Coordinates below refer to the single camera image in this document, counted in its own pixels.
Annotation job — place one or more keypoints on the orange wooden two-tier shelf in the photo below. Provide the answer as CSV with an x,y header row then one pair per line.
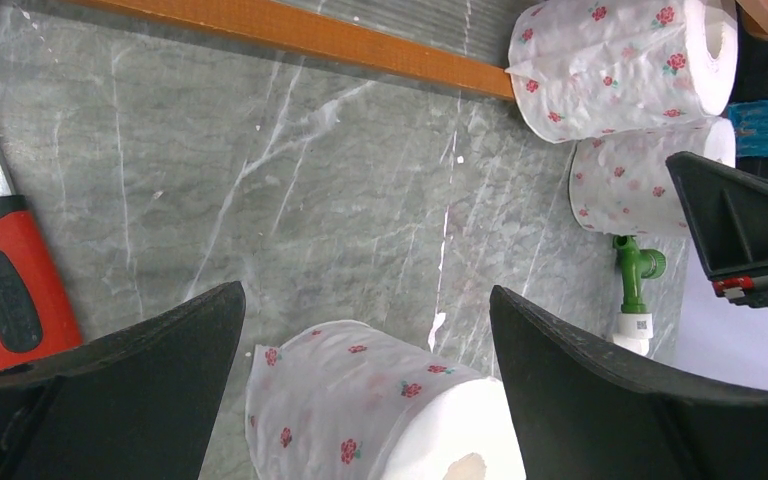
x,y
294,30

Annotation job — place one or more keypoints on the white roll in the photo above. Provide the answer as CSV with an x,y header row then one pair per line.
x,y
584,69
342,400
619,184

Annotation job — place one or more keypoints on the green and white pipe fitting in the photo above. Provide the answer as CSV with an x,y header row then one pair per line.
x,y
634,324

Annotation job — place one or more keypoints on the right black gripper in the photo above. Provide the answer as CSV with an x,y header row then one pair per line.
x,y
726,210

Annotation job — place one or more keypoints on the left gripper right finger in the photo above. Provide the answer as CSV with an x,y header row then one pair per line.
x,y
585,408

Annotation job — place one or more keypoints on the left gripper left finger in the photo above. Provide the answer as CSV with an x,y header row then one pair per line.
x,y
139,403

